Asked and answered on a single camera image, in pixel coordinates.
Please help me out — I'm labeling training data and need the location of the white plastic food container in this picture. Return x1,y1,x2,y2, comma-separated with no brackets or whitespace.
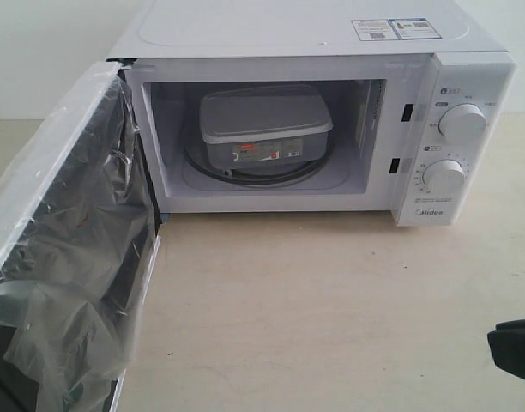
199,83,333,169

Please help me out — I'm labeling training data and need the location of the white microwave door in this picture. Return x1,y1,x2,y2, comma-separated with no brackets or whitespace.
0,59,161,412

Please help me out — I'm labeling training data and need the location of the glass microwave turntable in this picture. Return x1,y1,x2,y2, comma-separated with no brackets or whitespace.
180,122,357,191

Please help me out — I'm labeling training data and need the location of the printed label sticker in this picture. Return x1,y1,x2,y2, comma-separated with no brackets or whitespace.
351,18,442,41

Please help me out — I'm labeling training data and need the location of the white control knob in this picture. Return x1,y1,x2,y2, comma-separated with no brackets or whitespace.
438,103,487,144
422,160,466,196

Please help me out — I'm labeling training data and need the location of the lower white control knob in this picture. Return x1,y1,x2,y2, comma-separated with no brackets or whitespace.
422,160,466,196

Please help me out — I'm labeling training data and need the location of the clear plastic protective film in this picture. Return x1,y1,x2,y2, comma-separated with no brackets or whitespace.
0,59,159,412

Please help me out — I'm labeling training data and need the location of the white microwave oven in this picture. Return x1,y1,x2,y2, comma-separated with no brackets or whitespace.
108,1,516,227

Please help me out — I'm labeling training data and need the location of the upper white control knob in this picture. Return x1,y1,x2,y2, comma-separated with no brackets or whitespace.
438,103,487,144

